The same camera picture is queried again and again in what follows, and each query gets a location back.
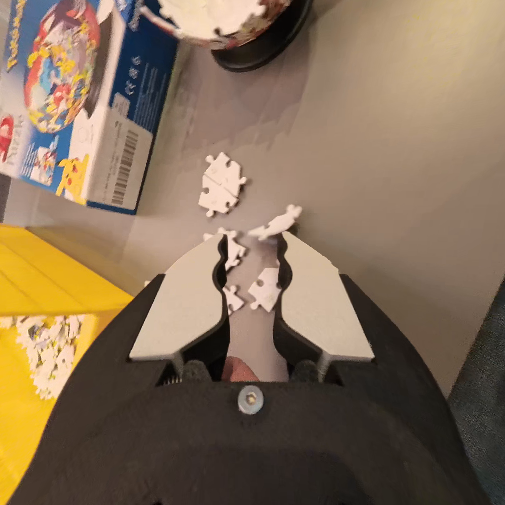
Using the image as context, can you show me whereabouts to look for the blue puzzle box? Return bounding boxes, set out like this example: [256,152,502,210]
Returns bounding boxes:
[0,0,178,215]

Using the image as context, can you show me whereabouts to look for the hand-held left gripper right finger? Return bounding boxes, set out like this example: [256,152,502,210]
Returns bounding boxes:
[274,231,375,377]

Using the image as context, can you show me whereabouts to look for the stacked yellow storage bins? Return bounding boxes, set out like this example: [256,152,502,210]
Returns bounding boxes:
[0,224,135,490]

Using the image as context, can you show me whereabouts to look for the joined white puzzle pieces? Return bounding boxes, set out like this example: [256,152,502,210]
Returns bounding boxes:
[198,152,248,218]

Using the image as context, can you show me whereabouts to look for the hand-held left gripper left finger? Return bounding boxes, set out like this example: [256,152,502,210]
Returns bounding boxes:
[129,233,231,369]

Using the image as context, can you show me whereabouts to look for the black round ball stand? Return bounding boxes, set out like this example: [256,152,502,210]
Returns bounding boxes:
[211,0,316,72]

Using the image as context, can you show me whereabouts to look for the white puzzle piece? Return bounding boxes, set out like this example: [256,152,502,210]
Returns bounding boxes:
[203,228,247,273]
[248,204,303,240]
[248,268,282,312]
[223,285,245,315]

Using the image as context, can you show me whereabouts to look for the pile of white puzzle pieces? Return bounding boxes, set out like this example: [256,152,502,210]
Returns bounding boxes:
[0,314,85,401]

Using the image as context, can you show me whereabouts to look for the partly built puzzle ball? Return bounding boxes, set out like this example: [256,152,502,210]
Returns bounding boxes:
[140,0,312,51]

